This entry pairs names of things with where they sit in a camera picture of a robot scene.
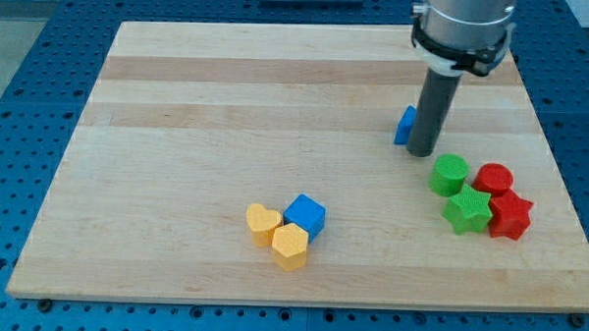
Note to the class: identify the green cylinder block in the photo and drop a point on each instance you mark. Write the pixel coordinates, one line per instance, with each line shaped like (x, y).
(448, 175)

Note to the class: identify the green star block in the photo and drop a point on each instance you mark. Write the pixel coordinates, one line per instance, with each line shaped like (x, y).
(468, 211)

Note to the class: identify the blue cube block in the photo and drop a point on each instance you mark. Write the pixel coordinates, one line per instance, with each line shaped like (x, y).
(307, 214)

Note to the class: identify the yellow heart block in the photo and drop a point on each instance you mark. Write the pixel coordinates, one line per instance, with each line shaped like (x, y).
(262, 223)

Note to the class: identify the red star block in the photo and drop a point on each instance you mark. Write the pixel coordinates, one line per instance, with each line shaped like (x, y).
(510, 215)

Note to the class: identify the blue triangle block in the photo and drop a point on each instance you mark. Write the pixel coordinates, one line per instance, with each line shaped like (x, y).
(405, 125)

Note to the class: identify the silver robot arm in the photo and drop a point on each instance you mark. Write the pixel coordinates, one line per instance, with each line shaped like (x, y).
(462, 36)

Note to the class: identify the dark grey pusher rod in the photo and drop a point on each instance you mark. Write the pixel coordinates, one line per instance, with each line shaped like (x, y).
(432, 109)

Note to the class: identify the wooden board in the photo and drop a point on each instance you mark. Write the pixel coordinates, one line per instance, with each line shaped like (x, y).
(189, 124)

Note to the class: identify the red cylinder block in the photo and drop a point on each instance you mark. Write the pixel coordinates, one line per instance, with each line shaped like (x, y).
(493, 178)

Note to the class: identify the yellow hexagon block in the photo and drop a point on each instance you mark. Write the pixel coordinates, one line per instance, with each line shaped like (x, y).
(289, 247)

